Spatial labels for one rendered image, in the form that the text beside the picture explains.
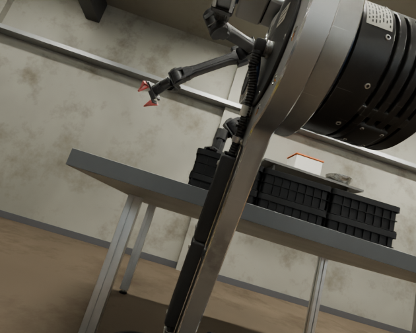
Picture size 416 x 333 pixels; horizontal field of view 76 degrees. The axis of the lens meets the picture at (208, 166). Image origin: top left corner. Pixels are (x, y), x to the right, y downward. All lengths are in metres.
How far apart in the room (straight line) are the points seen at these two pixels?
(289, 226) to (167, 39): 4.17
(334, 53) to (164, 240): 3.55
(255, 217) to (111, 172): 0.35
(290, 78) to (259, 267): 3.74
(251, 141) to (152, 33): 4.37
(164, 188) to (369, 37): 0.47
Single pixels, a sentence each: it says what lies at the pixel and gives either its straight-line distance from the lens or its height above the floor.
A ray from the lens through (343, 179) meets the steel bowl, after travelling 3.99.
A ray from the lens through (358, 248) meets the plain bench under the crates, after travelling 0.77.
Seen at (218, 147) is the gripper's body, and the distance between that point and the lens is 1.21.
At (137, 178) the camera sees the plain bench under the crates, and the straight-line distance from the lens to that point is 0.63.
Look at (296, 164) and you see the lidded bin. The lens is 3.70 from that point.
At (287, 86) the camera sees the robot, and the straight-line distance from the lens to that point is 0.32.
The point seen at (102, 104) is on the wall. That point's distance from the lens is 4.20.
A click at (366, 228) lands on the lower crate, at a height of 0.80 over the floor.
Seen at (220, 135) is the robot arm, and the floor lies 1.03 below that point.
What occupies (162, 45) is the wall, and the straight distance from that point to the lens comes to 4.56.
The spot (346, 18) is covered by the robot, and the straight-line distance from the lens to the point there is 0.34.
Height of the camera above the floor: 0.62
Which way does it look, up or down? 12 degrees up
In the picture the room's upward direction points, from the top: 17 degrees clockwise
